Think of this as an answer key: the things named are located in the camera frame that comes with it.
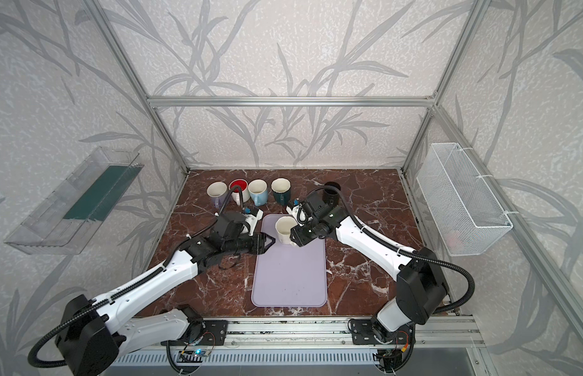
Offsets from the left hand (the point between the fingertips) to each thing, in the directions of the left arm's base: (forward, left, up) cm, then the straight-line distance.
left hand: (275, 235), depth 78 cm
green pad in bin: (+2, +45, +19) cm, 49 cm away
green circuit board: (-32, +25, -19) cm, 45 cm away
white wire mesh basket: (-2, -53, +19) cm, 56 cm away
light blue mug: (+28, +11, -12) cm, 32 cm away
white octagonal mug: (+8, -2, -8) cm, 11 cm away
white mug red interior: (+28, +17, -12) cm, 35 cm away
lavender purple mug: (+28, +30, -12) cm, 43 cm away
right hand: (+4, -7, -2) cm, 9 cm away
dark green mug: (+29, +1, -11) cm, 31 cm away
